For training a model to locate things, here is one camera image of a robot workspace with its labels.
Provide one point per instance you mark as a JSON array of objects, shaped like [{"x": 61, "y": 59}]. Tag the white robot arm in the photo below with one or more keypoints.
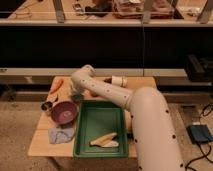
[{"x": 155, "y": 139}]

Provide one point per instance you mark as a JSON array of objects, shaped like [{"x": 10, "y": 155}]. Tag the yellow and white sponge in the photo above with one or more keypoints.
[{"x": 105, "y": 141}]

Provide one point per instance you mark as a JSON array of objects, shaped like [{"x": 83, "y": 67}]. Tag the green plastic tray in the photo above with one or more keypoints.
[{"x": 96, "y": 119}]

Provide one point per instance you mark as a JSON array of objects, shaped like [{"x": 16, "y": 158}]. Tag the wooden table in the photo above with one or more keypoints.
[{"x": 40, "y": 145}]

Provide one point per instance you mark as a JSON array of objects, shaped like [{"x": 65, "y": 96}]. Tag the orange toy carrot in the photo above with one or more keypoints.
[{"x": 56, "y": 86}]

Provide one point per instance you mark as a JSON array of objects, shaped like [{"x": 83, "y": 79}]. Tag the purple bowl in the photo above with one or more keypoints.
[{"x": 64, "y": 112}]

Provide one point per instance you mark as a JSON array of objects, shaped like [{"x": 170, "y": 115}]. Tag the small metal cup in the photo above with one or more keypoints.
[{"x": 47, "y": 106}]

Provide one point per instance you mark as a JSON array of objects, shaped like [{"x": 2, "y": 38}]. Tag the crumpled blue-grey cloth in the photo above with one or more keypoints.
[{"x": 59, "y": 136}]

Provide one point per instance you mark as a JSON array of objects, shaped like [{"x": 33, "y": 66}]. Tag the dark foot pedal box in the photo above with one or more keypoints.
[{"x": 199, "y": 134}]

